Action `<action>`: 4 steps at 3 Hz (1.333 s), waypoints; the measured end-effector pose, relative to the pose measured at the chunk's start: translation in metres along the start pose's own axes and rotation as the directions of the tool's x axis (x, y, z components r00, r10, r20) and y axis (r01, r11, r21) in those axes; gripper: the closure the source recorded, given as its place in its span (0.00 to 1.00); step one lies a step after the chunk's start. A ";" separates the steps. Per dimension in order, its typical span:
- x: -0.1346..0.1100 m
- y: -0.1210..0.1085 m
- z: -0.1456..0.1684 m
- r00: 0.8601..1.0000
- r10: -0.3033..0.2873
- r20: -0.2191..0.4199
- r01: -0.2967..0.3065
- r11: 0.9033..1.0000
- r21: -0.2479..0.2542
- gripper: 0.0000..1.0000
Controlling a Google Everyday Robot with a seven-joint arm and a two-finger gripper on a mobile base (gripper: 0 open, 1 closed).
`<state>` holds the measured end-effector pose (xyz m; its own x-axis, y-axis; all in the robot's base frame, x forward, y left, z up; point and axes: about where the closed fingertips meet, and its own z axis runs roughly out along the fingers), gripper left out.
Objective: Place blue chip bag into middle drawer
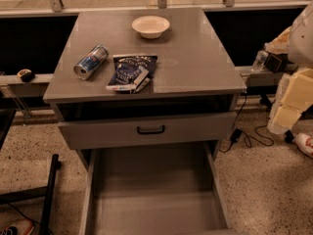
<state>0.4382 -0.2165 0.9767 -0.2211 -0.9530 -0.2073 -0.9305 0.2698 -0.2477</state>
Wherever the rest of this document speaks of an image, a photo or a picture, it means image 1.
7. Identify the blue chip bag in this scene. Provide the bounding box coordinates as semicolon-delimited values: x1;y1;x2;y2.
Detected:
106;55;157;94

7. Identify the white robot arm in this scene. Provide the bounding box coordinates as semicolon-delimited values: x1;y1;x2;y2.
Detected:
265;2;313;134

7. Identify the grey middle drawer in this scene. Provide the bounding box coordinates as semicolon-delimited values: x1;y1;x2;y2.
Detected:
58;112;236;150

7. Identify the grey drawer cabinet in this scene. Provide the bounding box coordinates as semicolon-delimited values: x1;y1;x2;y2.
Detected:
42;7;247;162

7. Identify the grey open bottom drawer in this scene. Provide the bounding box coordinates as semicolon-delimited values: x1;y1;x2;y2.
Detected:
79;142;235;235

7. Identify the black small box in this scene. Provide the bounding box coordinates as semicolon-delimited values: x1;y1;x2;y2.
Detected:
265;54;289;73

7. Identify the clear plastic bottle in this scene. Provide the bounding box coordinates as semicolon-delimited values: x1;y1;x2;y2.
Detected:
251;50;269;72

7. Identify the white red shoe right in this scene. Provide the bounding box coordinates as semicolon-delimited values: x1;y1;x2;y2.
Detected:
295;133;313;159

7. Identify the white red shoe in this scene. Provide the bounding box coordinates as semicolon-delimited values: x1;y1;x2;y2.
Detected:
295;133;313;159
0;219;34;235

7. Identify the white paper bowl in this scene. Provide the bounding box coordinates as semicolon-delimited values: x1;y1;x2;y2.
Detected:
132;16;170;39

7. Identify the blue silver drink can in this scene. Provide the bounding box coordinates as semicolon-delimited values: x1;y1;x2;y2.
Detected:
73;44;109;80

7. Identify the yellow black tape measure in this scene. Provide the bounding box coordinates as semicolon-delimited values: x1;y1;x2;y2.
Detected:
18;69;35;82

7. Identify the white red shoe left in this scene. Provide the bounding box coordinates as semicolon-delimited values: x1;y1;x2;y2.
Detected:
0;219;34;235

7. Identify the black drawer handle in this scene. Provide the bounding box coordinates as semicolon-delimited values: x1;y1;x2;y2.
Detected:
137;125;165;135

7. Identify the black chair frame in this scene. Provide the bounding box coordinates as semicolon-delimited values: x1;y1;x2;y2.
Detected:
0;154;61;235

